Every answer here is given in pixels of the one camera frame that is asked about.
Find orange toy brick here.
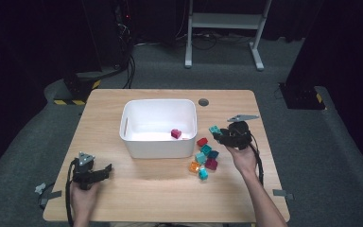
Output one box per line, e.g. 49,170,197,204
188,161,201,174

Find light teal toy brick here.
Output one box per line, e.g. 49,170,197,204
195,151,207,166

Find black yellow-striped stand base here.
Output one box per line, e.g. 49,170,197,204
53,71,103,107

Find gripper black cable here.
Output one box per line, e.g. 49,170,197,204
249,141,265,187
64,159,78,227

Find dark equipment rack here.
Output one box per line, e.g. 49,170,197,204
81,0,133,69

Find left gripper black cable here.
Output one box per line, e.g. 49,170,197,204
64,159,78,227

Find black curtain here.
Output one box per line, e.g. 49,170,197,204
0,0,102,183
285,0,363,178

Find grey tape strip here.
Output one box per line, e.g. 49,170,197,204
272,188,295,201
38,190,63,207

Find black cable bundle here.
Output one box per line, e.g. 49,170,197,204
122,53,136,90

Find white plastic bin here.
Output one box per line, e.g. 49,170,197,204
119,98,199,160

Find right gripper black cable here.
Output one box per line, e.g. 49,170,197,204
249,141,265,187

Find white metal stand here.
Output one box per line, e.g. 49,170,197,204
184,0,272,72

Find person's right hand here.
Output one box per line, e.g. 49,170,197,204
225,143,259,178

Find person's left hand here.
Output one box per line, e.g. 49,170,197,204
70,182,103,218

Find cyan toy brick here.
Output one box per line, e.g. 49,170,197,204
198,166,210,182

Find floor cables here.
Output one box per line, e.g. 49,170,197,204
131,29,256,51

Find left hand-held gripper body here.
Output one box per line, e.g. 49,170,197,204
71,151,104,191

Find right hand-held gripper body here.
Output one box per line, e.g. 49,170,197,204
220,113,261,151

